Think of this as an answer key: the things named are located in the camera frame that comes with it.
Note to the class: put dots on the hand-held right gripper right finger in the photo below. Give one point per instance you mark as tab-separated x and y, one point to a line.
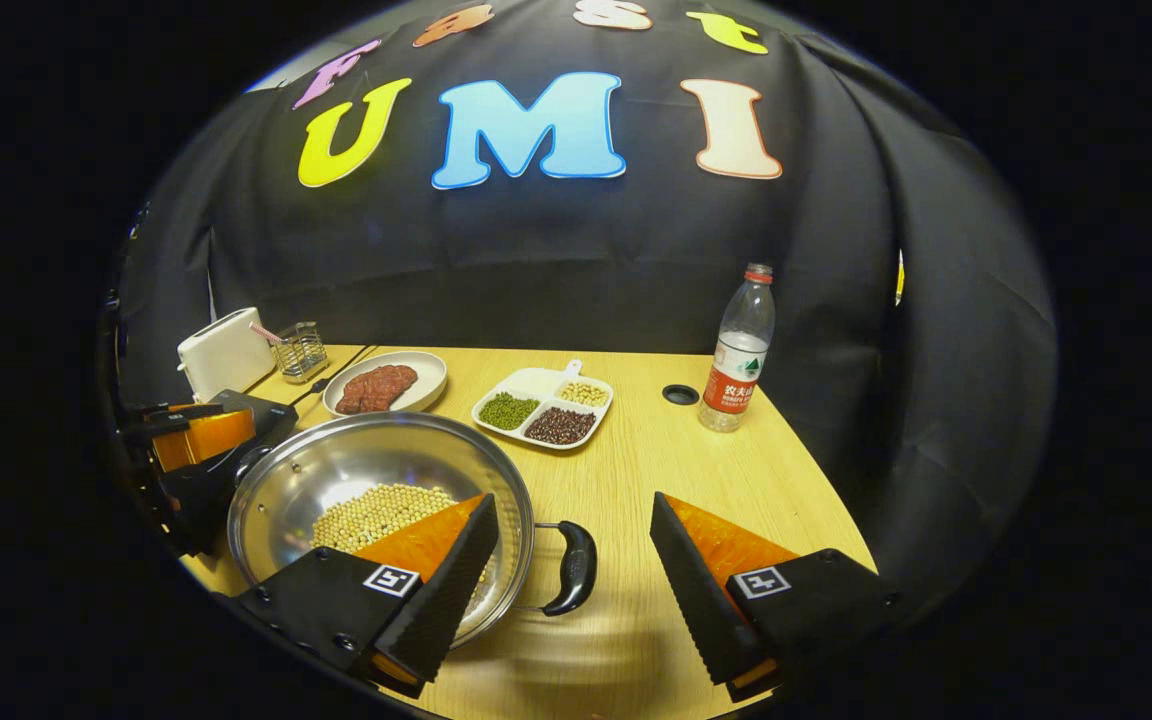
696	600

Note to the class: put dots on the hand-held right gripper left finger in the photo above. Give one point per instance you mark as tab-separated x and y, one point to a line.
451	600

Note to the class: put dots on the round white plate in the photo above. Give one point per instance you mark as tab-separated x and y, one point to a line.
431	375

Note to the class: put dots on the pink striped straw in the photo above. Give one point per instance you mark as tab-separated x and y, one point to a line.
264	332

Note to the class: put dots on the pile of soybeans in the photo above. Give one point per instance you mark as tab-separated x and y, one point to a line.
376	515

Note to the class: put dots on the white toaster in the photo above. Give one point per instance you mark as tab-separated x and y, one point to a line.
226	355

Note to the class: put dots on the white divided bean dish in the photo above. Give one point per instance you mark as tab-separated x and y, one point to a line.
541	385

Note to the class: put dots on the black backdrop cloth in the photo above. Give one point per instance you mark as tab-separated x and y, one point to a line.
556	260

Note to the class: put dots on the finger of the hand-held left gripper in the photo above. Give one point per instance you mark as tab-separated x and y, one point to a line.
196	500
236	410

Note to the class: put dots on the clear plastic water bottle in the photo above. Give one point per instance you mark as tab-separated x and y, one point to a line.
734	370

